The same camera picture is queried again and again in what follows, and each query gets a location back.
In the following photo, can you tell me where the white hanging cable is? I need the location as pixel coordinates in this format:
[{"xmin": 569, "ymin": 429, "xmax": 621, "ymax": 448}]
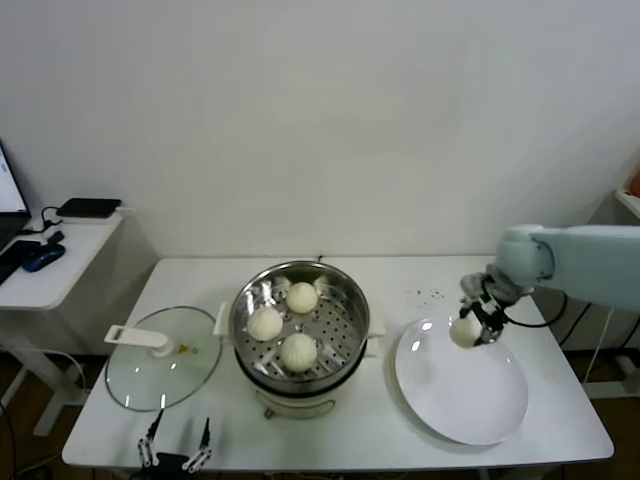
[{"xmin": 583, "ymin": 306, "xmax": 617, "ymax": 385}]

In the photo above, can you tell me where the black flat pad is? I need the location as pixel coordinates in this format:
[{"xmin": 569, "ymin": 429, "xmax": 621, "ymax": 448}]
[{"xmin": 0, "ymin": 238, "xmax": 45, "ymax": 287}]

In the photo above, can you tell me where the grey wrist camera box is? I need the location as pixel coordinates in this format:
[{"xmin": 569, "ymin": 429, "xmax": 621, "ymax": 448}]
[{"xmin": 459, "ymin": 272, "xmax": 486, "ymax": 298}]

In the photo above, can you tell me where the black floor cable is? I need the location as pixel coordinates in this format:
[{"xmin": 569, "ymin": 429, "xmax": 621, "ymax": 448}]
[{"xmin": 0, "ymin": 399, "xmax": 21, "ymax": 480}]

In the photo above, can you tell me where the white steamed baozi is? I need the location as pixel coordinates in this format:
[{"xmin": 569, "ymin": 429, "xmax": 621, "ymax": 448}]
[
  {"xmin": 247, "ymin": 306, "xmax": 284, "ymax": 342},
  {"xmin": 279, "ymin": 333, "xmax": 319, "ymax": 374},
  {"xmin": 448, "ymin": 315, "xmax": 484, "ymax": 350},
  {"xmin": 285, "ymin": 281, "xmax": 319, "ymax": 315}
]

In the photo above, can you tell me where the glass lid with white handle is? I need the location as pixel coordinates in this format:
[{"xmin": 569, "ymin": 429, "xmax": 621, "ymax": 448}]
[{"xmin": 104, "ymin": 305, "xmax": 225, "ymax": 413}]

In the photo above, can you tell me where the white floor cable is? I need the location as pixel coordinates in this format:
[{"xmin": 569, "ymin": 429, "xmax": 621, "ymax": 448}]
[{"xmin": 47, "ymin": 349, "xmax": 89, "ymax": 396}]

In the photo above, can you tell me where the black power adapter cable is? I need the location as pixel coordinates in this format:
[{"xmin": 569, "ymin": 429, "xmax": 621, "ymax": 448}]
[{"xmin": 557, "ymin": 299, "xmax": 592, "ymax": 348}]

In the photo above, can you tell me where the black laptop with lit screen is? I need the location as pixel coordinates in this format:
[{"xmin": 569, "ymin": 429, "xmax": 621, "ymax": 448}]
[{"xmin": 0, "ymin": 135, "xmax": 35, "ymax": 254}]

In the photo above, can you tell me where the stainless steel steamer basket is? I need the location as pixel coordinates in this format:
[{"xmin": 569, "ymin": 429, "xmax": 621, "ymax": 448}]
[{"xmin": 213, "ymin": 259, "xmax": 389, "ymax": 386}]

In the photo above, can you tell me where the thin black device cable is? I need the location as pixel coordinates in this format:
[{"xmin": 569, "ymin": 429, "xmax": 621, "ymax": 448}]
[{"xmin": 41, "ymin": 204, "xmax": 67, "ymax": 235}]

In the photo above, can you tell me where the white round plate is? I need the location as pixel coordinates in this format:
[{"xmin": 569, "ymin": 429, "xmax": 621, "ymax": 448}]
[{"xmin": 393, "ymin": 317, "xmax": 530, "ymax": 447}]

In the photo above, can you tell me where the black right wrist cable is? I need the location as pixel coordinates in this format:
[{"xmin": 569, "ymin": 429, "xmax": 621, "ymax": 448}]
[{"xmin": 503, "ymin": 291, "xmax": 569, "ymax": 330}]

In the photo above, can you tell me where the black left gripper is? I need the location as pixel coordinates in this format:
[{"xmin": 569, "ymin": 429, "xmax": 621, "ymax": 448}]
[{"xmin": 137, "ymin": 409, "xmax": 214, "ymax": 480}]

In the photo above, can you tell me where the black flat device box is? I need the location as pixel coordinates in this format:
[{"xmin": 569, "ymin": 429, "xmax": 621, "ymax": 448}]
[{"xmin": 56, "ymin": 197, "xmax": 124, "ymax": 220}]

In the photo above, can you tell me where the white side table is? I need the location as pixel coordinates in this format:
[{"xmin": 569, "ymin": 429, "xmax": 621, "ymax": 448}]
[{"xmin": 0, "ymin": 212, "xmax": 125, "ymax": 437}]

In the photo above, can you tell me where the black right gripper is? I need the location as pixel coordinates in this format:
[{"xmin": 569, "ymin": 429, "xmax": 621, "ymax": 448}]
[{"xmin": 458, "ymin": 292, "xmax": 507, "ymax": 349}]

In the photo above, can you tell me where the white side desk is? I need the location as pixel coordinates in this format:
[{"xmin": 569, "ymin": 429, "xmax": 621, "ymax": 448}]
[{"xmin": 582, "ymin": 188, "xmax": 640, "ymax": 401}]

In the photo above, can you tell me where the blue computer mouse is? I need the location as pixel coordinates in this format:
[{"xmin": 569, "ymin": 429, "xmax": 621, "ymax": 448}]
[{"xmin": 22, "ymin": 243, "xmax": 67, "ymax": 273}]

